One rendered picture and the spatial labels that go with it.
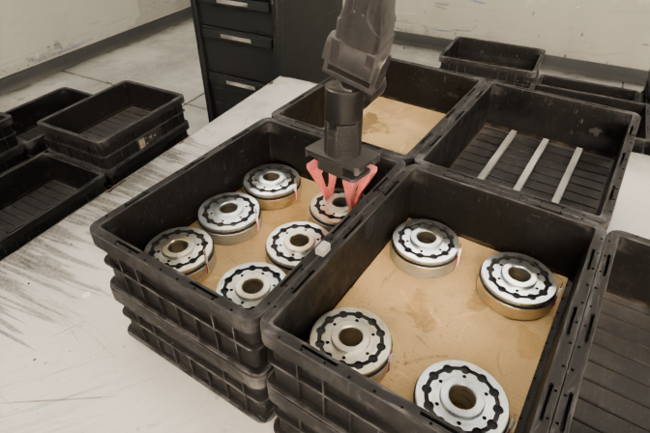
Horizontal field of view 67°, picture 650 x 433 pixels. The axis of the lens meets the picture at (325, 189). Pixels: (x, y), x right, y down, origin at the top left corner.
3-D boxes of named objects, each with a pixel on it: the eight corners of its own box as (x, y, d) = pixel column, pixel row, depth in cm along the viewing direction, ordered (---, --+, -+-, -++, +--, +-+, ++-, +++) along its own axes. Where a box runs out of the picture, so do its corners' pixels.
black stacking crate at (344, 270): (500, 540, 48) (529, 487, 41) (262, 388, 61) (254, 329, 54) (581, 286, 75) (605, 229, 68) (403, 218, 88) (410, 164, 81)
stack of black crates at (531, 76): (522, 138, 244) (546, 49, 218) (511, 167, 223) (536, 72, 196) (443, 120, 259) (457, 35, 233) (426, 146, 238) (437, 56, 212)
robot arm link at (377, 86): (328, 32, 66) (384, 58, 64) (362, 14, 75) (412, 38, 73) (306, 107, 73) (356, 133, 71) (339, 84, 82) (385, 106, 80)
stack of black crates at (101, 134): (132, 251, 178) (99, 143, 152) (74, 226, 189) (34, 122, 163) (203, 193, 207) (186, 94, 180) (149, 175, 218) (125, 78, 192)
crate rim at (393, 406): (525, 500, 42) (532, 486, 41) (253, 339, 55) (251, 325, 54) (604, 239, 69) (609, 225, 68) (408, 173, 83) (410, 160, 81)
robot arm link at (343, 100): (317, 81, 69) (355, 88, 67) (339, 68, 74) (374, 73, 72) (317, 127, 73) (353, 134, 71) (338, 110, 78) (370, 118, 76)
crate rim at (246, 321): (253, 339, 55) (251, 325, 54) (87, 241, 69) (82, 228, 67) (408, 173, 83) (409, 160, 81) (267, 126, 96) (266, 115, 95)
